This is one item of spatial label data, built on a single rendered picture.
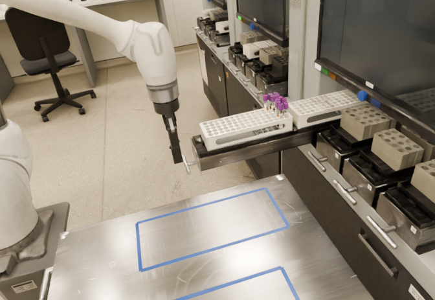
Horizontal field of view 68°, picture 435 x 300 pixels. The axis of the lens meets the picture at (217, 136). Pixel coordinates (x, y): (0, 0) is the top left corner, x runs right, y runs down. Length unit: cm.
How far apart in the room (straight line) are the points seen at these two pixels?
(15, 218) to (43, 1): 55
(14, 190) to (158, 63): 50
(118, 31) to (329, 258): 80
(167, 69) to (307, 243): 55
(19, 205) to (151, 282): 45
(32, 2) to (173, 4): 369
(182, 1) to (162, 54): 364
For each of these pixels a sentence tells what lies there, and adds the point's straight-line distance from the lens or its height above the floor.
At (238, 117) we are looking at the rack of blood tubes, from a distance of 110.
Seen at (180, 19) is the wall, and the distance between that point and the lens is 454.
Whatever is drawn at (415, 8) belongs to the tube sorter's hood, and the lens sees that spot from 85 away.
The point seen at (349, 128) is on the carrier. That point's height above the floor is 84.
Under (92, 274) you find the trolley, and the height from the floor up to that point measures 82.
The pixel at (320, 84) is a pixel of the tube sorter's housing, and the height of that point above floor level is 89.
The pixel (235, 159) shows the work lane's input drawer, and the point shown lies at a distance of 106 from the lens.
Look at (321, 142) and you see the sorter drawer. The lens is 112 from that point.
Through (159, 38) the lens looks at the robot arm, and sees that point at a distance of 88.
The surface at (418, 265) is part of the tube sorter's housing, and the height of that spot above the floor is 71.
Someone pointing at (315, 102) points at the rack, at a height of 86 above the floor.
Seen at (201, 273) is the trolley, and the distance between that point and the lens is 73.
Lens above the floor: 141
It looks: 33 degrees down
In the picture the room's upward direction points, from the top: 7 degrees counter-clockwise
